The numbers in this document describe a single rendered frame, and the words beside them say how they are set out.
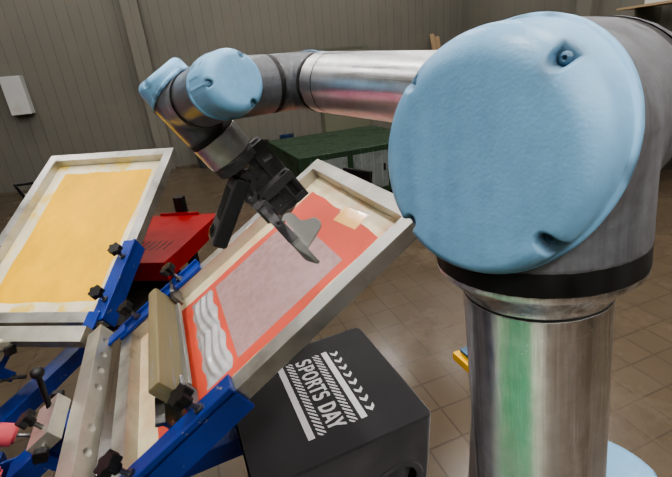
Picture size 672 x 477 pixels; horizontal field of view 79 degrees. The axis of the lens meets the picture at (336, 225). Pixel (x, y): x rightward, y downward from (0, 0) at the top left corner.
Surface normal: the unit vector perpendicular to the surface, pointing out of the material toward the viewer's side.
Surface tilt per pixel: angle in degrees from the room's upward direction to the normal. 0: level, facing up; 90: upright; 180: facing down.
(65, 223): 32
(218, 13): 90
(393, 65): 46
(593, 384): 85
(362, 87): 86
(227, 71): 79
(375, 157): 90
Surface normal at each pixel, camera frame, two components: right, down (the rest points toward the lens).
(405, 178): -0.76, 0.18
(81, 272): -0.14, -0.59
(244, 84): 0.63, 0.04
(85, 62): 0.35, 0.32
